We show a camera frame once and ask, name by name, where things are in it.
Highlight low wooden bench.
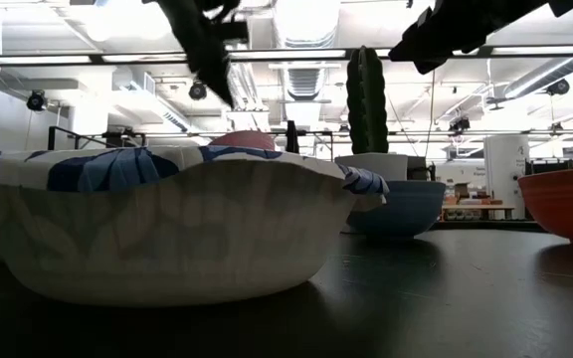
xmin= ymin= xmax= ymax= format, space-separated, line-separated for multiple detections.
xmin=440 ymin=203 xmax=516 ymax=221

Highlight blue plastic bowl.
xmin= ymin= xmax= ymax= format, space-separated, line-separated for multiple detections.
xmin=346 ymin=179 xmax=447 ymax=239

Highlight thin hanging cable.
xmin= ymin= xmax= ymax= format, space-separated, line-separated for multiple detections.
xmin=428 ymin=69 xmax=438 ymax=158

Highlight tall green cactus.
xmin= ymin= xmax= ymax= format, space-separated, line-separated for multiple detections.
xmin=345 ymin=45 xmax=390 ymax=154

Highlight pink plastic bowl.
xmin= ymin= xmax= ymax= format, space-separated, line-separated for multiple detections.
xmin=208 ymin=129 xmax=277 ymax=152

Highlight black frame beam with lights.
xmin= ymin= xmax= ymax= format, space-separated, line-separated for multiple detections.
xmin=0 ymin=45 xmax=573 ymax=66

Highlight orange ribbed bowl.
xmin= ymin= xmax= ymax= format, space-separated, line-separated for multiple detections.
xmin=517 ymin=166 xmax=573 ymax=246

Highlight black metal railing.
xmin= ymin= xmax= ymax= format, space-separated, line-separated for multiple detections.
xmin=47 ymin=125 xmax=144 ymax=150

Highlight black upright post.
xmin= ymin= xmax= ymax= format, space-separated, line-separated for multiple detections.
xmin=286 ymin=118 xmax=300 ymax=153

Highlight white cabinet column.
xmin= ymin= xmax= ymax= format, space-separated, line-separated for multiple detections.
xmin=483 ymin=133 xmax=530 ymax=220

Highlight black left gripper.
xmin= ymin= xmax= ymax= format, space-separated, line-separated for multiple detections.
xmin=141 ymin=0 xmax=249 ymax=109

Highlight white plant pot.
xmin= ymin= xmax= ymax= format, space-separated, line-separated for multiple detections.
xmin=334 ymin=152 xmax=410 ymax=183

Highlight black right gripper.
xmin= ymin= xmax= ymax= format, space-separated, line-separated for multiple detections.
xmin=389 ymin=0 xmax=573 ymax=76

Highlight black ceiling spotlight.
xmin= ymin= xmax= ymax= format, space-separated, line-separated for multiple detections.
xmin=546 ymin=78 xmax=571 ymax=96
xmin=188 ymin=79 xmax=208 ymax=100
xmin=448 ymin=115 xmax=472 ymax=134
xmin=26 ymin=89 xmax=48 ymax=112

